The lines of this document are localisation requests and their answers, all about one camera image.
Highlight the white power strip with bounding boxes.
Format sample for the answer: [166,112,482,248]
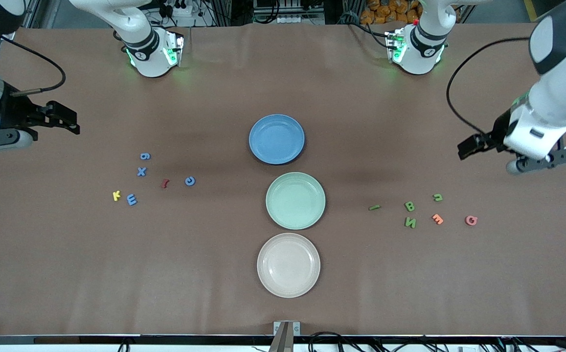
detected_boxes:
[171,0,196,27]

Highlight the orange snack bags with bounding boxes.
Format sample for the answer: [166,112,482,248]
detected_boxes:
[360,0,421,25]

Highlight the brown table cover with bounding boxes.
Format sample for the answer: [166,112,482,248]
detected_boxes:
[0,22,566,338]

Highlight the light green plate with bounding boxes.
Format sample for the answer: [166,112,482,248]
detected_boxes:
[265,172,326,230]

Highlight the blue plate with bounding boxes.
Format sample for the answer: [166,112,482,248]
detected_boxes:
[249,114,306,165]

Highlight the pale pink plate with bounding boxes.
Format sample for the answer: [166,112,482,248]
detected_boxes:
[256,233,321,299]

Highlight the black table edge strip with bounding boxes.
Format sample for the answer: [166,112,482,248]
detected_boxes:
[0,334,566,347]

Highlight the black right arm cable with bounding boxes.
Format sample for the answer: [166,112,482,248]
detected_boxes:
[0,33,67,96]

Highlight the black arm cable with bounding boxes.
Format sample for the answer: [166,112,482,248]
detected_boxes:
[447,37,533,138]
[0,33,67,96]

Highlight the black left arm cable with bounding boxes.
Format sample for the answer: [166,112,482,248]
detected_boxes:
[447,37,533,138]

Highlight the black cable under table edge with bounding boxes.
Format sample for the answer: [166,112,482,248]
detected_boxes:
[308,332,362,352]

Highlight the grey metal bracket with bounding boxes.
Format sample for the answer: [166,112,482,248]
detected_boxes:
[273,320,301,352]

